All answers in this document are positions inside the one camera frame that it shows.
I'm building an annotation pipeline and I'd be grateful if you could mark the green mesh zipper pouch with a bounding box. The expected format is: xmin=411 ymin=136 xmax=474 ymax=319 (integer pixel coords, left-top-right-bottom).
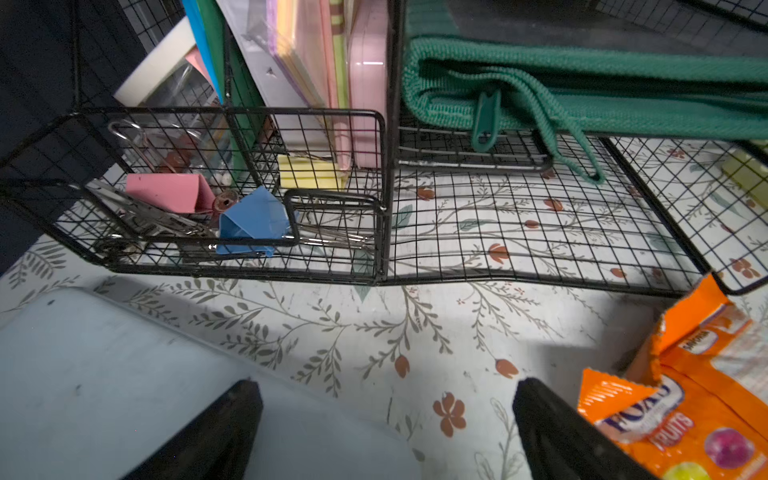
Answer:
xmin=397 ymin=1 xmax=767 ymax=162

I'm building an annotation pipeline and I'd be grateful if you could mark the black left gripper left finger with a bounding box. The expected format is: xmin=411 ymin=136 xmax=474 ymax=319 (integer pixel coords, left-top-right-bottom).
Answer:
xmin=125 ymin=380 xmax=263 ymax=479

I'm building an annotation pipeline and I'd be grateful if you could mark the light blue plastic case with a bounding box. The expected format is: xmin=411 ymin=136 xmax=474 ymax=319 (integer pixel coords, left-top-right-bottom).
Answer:
xmin=1 ymin=288 xmax=420 ymax=479

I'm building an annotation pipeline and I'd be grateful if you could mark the orange Fox's fruits candy bag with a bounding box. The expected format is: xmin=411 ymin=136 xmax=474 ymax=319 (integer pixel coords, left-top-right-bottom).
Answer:
xmin=577 ymin=275 xmax=767 ymax=479

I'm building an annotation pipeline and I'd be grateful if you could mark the blue binder clip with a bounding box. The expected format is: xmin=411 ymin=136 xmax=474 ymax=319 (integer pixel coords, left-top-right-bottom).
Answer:
xmin=216 ymin=186 xmax=290 ymax=258

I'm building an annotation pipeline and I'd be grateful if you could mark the yellow sticky notes pad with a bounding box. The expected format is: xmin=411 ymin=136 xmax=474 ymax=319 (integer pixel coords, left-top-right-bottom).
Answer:
xmin=277 ymin=155 xmax=349 ymax=190

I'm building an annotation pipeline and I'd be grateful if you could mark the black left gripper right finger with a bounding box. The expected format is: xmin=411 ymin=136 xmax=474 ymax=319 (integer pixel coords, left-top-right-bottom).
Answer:
xmin=512 ymin=378 xmax=654 ymax=480

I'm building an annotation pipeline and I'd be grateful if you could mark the pink binder clip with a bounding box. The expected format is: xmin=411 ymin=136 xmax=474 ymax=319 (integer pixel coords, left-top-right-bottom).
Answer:
xmin=125 ymin=173 xmax=216 ymax=214

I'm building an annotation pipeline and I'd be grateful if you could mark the black wire desk organizer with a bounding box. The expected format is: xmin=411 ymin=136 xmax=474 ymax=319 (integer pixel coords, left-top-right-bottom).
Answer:
xmin=1 ymin=1 xmax=767 ymax=296

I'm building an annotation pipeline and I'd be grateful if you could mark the pink pencil case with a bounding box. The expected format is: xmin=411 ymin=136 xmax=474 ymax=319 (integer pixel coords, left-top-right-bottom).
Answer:
xmin=348 ymin=1 xmax=388 ymax=169

